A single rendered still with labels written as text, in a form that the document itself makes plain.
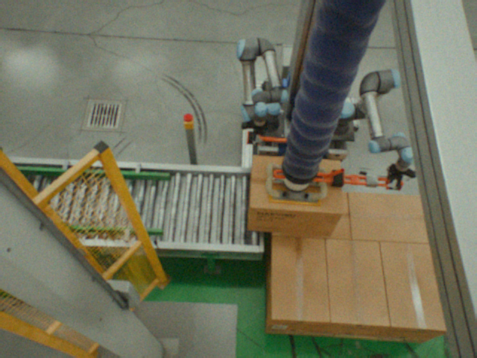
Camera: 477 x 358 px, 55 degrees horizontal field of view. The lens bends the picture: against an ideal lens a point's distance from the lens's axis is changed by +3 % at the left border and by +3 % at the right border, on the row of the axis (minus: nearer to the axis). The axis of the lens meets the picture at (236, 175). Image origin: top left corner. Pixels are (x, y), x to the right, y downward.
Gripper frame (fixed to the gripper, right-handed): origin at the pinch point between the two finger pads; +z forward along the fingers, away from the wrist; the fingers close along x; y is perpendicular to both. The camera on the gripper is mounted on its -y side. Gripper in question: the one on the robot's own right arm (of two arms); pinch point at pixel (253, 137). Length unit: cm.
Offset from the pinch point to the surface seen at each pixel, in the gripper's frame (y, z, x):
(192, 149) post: -47, 58, 20
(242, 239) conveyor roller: -1, 64, -49
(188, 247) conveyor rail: -39, 60, -60
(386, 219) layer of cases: 107, 64, -23
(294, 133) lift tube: 19, -57, -31
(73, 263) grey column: -56, -115, -124
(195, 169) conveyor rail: -43, 61, 4
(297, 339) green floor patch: 48, 118, -107
